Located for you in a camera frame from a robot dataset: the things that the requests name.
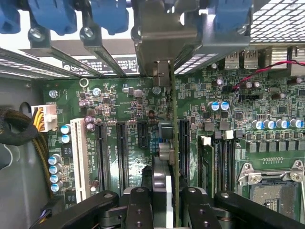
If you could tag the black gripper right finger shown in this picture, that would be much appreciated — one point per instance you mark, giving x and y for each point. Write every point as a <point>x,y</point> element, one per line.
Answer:
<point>202,212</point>

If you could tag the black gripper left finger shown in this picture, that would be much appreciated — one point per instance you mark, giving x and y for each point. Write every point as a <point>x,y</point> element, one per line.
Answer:
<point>139,212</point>

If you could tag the green RAM stick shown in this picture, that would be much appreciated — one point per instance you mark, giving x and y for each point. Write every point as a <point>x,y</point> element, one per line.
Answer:
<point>206,167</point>

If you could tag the metal CPU socket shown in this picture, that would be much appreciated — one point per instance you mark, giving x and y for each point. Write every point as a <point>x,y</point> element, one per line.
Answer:
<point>269,195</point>

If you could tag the short black PCIe expansion slot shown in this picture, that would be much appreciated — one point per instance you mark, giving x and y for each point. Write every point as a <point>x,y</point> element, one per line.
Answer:
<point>142,134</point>

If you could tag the white PCI expansion slot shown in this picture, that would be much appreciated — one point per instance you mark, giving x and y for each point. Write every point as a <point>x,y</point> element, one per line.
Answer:
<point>79,155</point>

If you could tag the green motherboard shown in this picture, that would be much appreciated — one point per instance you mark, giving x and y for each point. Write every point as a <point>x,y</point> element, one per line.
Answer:
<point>124,95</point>

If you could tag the grey metal PC case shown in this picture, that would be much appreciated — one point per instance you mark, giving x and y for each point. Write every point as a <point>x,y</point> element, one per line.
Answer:
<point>21,190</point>

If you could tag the white motherboard power connector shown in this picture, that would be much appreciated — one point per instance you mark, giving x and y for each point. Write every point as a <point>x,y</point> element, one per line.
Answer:
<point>48,117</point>

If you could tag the perforated metal slot cover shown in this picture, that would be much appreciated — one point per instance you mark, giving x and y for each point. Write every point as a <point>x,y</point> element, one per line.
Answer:
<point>197,63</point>

